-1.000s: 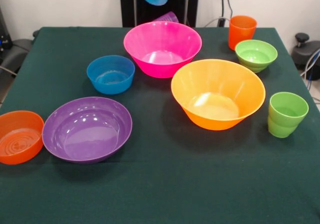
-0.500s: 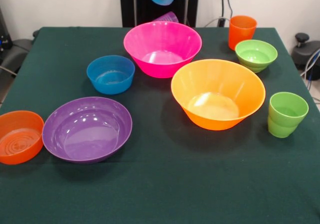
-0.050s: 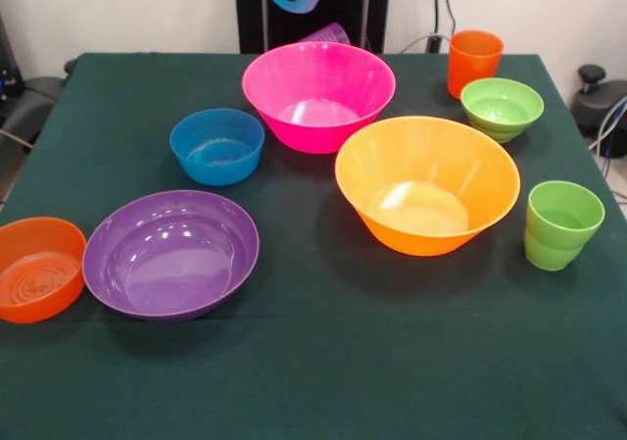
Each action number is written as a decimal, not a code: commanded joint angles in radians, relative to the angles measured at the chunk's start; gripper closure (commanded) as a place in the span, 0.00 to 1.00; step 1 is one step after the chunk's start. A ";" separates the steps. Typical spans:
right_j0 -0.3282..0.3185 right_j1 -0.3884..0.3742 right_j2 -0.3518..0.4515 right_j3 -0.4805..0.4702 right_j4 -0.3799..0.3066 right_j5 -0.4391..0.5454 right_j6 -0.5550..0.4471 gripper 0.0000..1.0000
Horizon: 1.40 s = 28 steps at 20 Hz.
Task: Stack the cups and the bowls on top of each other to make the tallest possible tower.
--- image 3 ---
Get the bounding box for purple plastic cup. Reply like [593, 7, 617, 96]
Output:
[298, 22, 352, 47]

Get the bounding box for pink plastic bowl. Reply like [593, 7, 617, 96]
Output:
[241, 41, 397, 155]

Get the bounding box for green plastic bowl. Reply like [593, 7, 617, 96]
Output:
[459, 77, 546, 144]

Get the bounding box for yellow plastic bowl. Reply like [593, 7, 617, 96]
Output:
[334, 116, 521, 258]

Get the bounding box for purple plastic bowl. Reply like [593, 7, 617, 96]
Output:
[81, 189, 261, 324]

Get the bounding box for orange plastic bowl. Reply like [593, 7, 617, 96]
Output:
[0, 217, 87, 325]

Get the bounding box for orange plastic cup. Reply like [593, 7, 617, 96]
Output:
[447, 30, 505, 99]

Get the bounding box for blue plastic bowl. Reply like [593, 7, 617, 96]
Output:
[169, 108, 265, 187]

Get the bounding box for grey chair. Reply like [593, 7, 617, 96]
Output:
[0, 74, 65, 152]

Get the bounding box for dark equipment box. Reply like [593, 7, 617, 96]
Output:
[0, 13, 25, 104]

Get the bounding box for green plastic cup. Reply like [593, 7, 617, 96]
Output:
[523, 180, 606, 271]

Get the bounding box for dark green tablecloth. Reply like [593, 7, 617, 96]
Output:
[0, 52, 627, 440]

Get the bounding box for grey cable with plug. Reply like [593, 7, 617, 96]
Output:
[399, 31, 452, 55]

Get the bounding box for blue and white cables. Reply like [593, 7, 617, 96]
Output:
[587, 94, 627, 176]

